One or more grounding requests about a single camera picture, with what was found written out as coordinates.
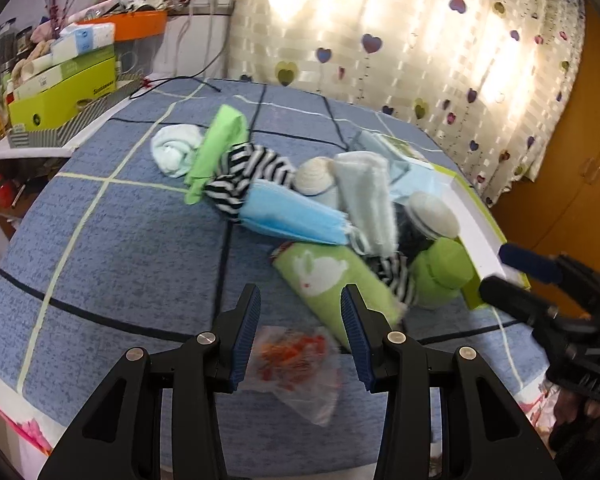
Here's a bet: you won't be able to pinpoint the blue face mask pack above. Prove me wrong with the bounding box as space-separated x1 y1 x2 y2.
238 179 358 246

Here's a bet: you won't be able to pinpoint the white tissue pack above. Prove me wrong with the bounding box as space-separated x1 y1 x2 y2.
50 22 116 65

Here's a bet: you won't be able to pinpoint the pale waffle towel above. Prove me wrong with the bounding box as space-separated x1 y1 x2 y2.
332 151 398 258

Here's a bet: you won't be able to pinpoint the wet wipes pack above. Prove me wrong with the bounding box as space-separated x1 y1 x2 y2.
349 130 441 202

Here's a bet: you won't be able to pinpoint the blue checked bed cover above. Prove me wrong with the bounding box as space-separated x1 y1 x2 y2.
0 80 546 478

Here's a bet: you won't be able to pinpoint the green rimmed white box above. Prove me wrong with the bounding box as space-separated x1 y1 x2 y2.
434 164 531 310

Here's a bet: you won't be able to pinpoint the plastic bag orange contents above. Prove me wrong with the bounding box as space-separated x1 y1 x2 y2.
239 325 341 427

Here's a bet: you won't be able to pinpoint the heart patterned curtain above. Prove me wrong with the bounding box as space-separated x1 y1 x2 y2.
228 0 585 204

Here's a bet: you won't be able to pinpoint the round plastic lidded container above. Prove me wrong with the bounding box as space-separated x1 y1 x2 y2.
404 192 460 240

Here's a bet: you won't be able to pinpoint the dark glass jar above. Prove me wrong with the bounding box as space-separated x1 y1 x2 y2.
0 18 18 72

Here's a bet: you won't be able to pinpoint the clear plastic drawer bin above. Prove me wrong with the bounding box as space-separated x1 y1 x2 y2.
114 36 163 80

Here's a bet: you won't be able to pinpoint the orange storage tray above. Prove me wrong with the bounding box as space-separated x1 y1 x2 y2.
80 11 168 42

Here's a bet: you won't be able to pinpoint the black white striped sock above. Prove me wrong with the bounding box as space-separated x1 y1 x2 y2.
204 142 296 222

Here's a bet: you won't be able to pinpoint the green rolled cloth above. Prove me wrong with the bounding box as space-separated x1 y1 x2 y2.
410 237 475 309

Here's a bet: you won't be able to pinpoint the green rabbit towel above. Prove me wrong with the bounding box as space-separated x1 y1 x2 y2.
271 242 405 348

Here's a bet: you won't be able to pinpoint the black cable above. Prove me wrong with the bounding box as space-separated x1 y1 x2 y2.
128 14 232 101

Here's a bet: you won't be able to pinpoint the yellow green cardboard box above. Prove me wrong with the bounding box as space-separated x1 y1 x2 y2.
8 58 117 131

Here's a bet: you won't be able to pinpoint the striped paper tray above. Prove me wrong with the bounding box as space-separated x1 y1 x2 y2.
7 78 144 148

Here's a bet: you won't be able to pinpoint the green microfiber cloth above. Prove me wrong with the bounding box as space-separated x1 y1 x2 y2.
184 104 248 205

